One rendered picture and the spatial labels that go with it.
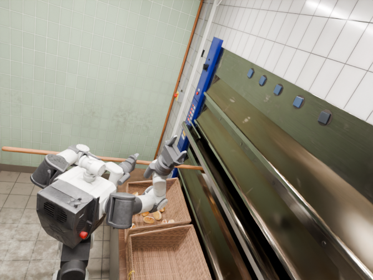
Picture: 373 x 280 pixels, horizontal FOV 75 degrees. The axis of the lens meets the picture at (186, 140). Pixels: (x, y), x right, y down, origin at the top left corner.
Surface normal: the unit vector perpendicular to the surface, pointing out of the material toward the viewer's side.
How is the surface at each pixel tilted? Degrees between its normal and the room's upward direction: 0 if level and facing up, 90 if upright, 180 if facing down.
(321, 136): 90
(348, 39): 90
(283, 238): 70
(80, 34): 90
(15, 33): 90
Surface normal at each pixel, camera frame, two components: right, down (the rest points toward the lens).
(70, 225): -0.33, 0.33
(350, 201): -0.76, -0.43
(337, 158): -0.92, -0.15
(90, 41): 0.24, 0.50
